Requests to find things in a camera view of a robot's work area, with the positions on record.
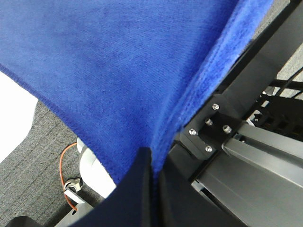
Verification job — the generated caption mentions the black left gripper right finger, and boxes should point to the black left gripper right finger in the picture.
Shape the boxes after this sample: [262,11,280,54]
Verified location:
[159,158,213,227]

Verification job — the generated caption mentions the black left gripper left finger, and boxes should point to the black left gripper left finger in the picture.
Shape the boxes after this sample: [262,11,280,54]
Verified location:
[75,147,152,227]

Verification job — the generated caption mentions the blue microfibre towel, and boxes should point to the blue microfibre towel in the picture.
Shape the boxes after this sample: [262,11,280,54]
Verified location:
[0,0,272,198]

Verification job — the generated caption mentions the orange cable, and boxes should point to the orange cable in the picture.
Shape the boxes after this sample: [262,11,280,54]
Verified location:
[59,142,79,211]

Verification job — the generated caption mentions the black metal table frame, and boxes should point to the black metal table frame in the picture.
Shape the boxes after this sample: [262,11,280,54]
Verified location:
[168,0,303,227]

